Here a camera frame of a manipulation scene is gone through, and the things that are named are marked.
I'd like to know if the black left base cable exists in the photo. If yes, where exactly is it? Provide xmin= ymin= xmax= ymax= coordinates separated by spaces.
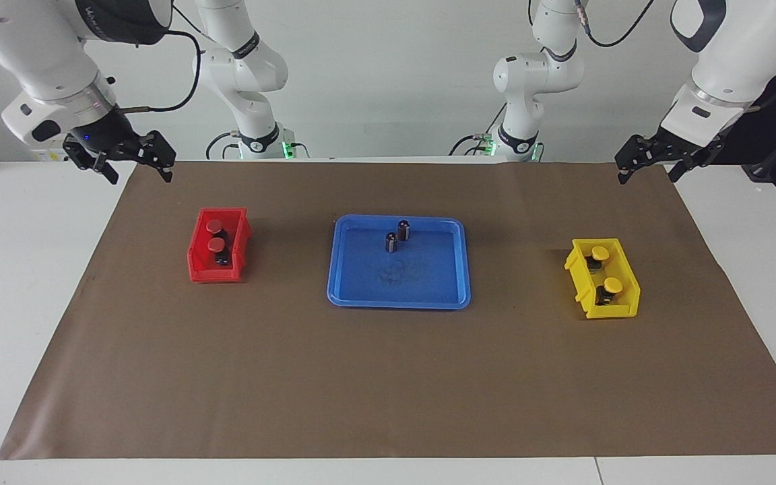
xmin=449 ymin=104 xmax=507 ymax=157

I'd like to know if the brown table mat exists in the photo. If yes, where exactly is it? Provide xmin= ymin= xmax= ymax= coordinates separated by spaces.
xmin=0 ymin=160 xmax=776 ymax=461

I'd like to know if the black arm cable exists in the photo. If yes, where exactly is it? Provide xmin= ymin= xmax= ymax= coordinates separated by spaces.
xmin=573 ymin=0 xmax=655 ymax=49
xmin=119 ymin=27 xmax=202 ymax=114

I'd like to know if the blue plastic tray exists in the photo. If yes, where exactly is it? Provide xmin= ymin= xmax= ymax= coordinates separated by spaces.
xmin=327 ymin=214 xmax=472 ymax=311

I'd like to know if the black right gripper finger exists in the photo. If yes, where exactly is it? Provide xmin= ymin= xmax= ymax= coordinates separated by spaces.
xmin=136 ymin=130 xmax=177 ymax=183
xmin=63 ymin=137 xmax=120 ymax=185

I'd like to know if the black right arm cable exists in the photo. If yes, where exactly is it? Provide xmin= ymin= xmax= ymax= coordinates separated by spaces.
xmin=119 ymin=27 xmax=202 ymax=114

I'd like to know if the yellow plastic bin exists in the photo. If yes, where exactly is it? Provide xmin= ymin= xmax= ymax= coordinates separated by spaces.
xmin=564 ymin=238 xmax=641 ymax=320

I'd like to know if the red plastic bin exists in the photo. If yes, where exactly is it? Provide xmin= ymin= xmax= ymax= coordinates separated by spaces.
xmin=187 ymin=207 xmax=253 ymax=284

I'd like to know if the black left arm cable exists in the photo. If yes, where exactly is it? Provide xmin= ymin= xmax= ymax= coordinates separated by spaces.
xmin=573 ymin=0 xmax=655 ymax=49

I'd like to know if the black base cable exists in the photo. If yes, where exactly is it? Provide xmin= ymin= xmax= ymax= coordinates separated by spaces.
xmin=205 ymin=131 xmax=240 ymax=160
xmin=449 ymin=104 xmax=507 ymax=157

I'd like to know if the black right base cable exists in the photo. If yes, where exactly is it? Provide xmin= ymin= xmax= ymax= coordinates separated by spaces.
xmin=205 ymin=131 xmax=240 ymax=160

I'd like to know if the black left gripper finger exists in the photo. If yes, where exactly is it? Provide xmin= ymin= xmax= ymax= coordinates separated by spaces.
xmin=614 ymin=133 xmax=662 ymax=185
xmin=668 ymin=147 xmax=716 ymax=184

